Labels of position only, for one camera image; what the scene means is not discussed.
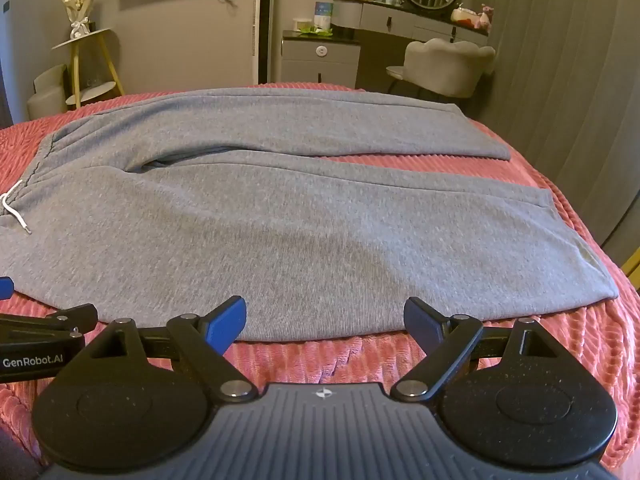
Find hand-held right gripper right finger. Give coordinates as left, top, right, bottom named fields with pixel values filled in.
left=390, top=296, right=557, bottom=404

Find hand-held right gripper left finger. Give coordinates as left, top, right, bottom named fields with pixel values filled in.
left=86, top=296, right=258, bottom=404

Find grey pants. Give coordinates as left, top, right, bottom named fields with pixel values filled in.
left=0, top=87, right=621, bottom=344

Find pink ribbed bedspread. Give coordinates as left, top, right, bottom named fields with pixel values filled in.
left=0, top=82, right=640, bottom=480

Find grey shell-back chair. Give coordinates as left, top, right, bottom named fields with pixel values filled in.
left=385, top=39, right=497, bottom=99

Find white side table yellow legs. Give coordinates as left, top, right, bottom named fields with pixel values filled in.
left=51, top=27, right=126, bottom=111

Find grey curtain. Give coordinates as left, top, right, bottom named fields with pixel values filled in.
left=469, top=0, right=640, bottom=262

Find grey nightstand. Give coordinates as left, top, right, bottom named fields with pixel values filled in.
left=280, top=29, right=362, bottom=90

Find wrapped flower bouquet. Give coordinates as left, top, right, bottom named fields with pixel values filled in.
left=57, top=0, right=101, bottom=41

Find grey dressing table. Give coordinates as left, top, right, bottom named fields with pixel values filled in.
left=332, top=0, right=490, bottom=92

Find white and red toy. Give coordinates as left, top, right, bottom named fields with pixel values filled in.
left=450, top=5, right=479, bottom=29

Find blue and white box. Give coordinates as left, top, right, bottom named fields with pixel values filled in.
left=313, top=2, right=335, bottom=31

